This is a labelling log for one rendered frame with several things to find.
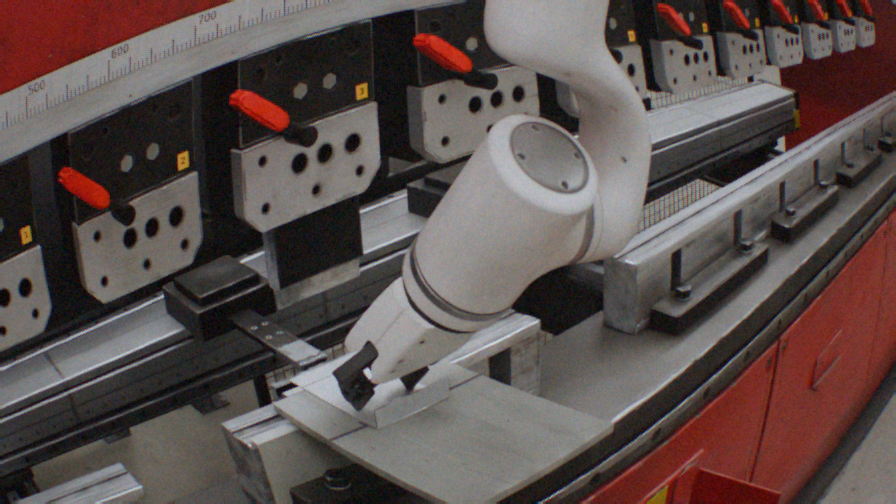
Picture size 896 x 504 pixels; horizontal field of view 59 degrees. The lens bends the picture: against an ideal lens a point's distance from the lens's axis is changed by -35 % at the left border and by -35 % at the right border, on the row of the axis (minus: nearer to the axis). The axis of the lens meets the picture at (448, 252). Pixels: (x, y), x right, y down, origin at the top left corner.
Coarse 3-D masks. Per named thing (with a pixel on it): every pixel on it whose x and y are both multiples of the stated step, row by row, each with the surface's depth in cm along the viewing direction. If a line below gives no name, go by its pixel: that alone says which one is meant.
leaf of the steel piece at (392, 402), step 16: (368, 368) 107; (320, 384) 104; (336, 384) 104; (384, 384) 104; (400, 384) 104; (432, 384) 99; (336, 400) 101; (384, 400) 101; (400, 400) 97; (416, 400) 98; (432, 400) 100; (352, 416) 98; (368, 416) 98; (384, 416) 96; (400, 416) 97
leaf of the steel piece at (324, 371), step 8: (336, 360) 108; (344, 360) 108; (320, 368) 107; (328, 368) 107; (304, 376) 105; (312, 376) 105; (320, 376) 105; (328, 376) 105; (296, 384) 104; (304, 384) 104
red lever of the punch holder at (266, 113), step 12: (240, 96) 82; (252, 96) 83; (240, 108) 83; (252, 108) 83; (264, 108) 84; (276, 108) 86; (252, 120) 86; (264, 120) 85; (276, 120) 86; (288, 120) 86; (288, 132) 88; (300, 132) 88; (312, 132) 88; (300, 144) 88; (312, 144) 89
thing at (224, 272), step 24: (216, 264) 124; (240, 264) 123; (168, 288) 121; (192, 288) 118; (216, 288) 117; (240, 288) 119; (264, 288) 121; (168, 312) 122; (192, 312) 115; (216, 312) 116; (240, 312) 118; (264, 312) 121; (216, 336) 117; (264, 336) 113; (288, 336) 113; (288, 360) 109; (312, 360) 108
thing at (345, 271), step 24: (312, 216) 100; (336, 216) 102; (264, 240) 99; (288, 240) 99; (312, 240) 101; (336, 240) 103; (360, 240) 105; (288, 264) 99; (312, 264) 101; (336, 264) 103; (288, 288) 101; (312, 288) 103
